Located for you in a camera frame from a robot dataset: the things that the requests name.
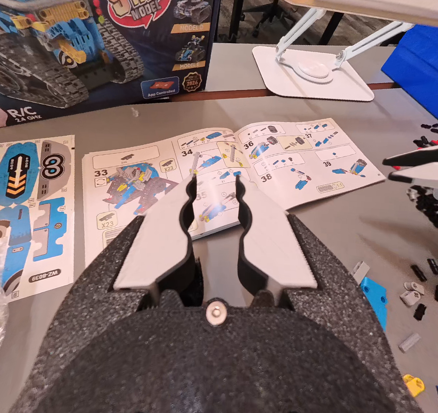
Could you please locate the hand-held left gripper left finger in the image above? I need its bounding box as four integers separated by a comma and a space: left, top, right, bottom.
112, 174, 205, 307

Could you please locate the blue plastic bin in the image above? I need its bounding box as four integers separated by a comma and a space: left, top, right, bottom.
381, 23, 438, 119

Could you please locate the blue flat block piece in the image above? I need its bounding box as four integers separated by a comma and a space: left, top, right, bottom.
359, 276, 388, 331

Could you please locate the white laptop stand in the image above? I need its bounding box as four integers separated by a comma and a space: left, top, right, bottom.
251, 0, 438, 102

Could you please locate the instruction booklet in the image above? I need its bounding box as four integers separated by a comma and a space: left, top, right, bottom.
81, 117, 387, 270

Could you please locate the grey desk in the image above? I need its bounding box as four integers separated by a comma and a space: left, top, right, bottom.
0, 42, 438, 413

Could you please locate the pile of building block pieces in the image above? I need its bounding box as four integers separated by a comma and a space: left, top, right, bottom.
407, 122, 438, 229

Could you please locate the toy set product box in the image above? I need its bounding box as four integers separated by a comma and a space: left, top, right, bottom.
0, 0, 224, 128

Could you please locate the short grey axle piece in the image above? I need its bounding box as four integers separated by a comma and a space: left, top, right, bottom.
399, 333, 421, 353

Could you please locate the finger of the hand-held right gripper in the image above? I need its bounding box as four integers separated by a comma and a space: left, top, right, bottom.
388, 162, 438, 184
383, 145, 438, 168

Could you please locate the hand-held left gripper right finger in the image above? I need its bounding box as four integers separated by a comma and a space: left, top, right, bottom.
235, 175, 319, 305

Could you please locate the small yellow connector piece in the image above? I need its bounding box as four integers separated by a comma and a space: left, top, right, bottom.
403, 374, 425, 397

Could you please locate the blue white printed sheet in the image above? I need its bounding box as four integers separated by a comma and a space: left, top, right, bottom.
0, 134, 76, 304

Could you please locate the black office chair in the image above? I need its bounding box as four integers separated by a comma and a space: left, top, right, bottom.
219, 0, 308, 44

